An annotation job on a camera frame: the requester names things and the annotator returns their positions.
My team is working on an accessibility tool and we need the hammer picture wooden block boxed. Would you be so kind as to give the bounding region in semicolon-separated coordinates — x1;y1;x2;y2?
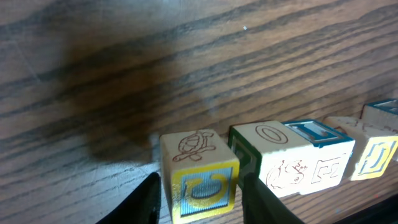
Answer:
361;99;397;136

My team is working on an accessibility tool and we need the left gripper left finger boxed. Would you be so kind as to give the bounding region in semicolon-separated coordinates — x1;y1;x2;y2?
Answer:
97;172;161;224

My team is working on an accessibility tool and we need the white maze picture block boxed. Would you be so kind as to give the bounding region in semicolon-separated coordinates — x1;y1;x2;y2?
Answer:
284;119;355;195

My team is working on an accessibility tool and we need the plain yellow wooden block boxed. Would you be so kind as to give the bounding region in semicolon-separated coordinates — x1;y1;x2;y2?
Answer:
323;116;397;180

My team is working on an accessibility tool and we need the white animal picture block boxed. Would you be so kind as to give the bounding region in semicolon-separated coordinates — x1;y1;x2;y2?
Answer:
228;121;315;198

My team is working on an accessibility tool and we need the yellow letter U block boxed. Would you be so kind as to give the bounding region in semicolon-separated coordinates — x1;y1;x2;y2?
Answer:
160;129;239;223

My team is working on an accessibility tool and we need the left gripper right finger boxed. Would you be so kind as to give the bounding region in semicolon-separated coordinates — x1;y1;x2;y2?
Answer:
242;173;303;224

